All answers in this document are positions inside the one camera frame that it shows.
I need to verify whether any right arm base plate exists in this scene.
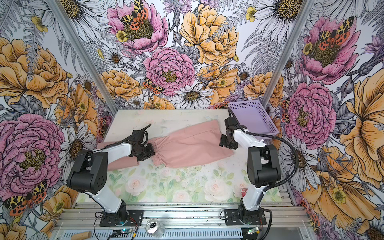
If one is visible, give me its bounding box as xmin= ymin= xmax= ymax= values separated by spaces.
xmin=224 ymin=209 xmax=267 ymax=226

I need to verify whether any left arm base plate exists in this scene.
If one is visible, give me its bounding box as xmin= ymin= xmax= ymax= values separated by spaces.
xmin=100 ymin=210 xmax=144 ymax=227

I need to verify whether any wooden block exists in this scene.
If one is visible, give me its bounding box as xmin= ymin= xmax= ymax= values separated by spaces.
xmin=71 ymin=231 xmax=93 ymax=240

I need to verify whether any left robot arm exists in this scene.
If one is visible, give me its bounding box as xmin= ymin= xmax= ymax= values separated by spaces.
xmin=67 ymin=125 xmax=155 ymax=227

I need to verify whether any aluminium frame rail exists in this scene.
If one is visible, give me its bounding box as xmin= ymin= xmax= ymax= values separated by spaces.
xmin=57 ymin=202 xmax=310 ymax=229

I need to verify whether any silver drink can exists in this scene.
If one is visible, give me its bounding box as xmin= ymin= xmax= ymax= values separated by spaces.
xmin=145 ymin=219 xmax=165 ymax=238

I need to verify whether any pink garment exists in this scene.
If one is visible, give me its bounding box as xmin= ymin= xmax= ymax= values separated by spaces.
xmin=149 ymin=120 xmax=234 ymax=168

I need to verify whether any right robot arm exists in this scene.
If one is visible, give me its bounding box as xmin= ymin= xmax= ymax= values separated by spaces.
xmin=220 ymin=117 xmax=282 ymax=225

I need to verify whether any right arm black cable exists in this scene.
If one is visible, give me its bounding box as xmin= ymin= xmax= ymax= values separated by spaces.
xmin=227 ymin=106 xmax=300 ymax=240

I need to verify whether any pink printed t-shirt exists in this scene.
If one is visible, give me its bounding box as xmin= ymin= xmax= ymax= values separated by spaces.
xmin=97 ymin=142 xmax=139 ymax=172

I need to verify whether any white perforated cable duct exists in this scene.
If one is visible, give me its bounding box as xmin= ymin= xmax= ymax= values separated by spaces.
xmin=57 ymin=228 xmax=243 ymax=240

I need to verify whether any small pink red toy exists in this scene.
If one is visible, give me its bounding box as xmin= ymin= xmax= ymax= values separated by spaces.
xmin=241 ymin=188 xmax=248 ymax=198

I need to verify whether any lavender plastic laundry basket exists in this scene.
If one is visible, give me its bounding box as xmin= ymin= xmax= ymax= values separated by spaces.
xmin=228 ymin=100 xmax=279 ymax=136

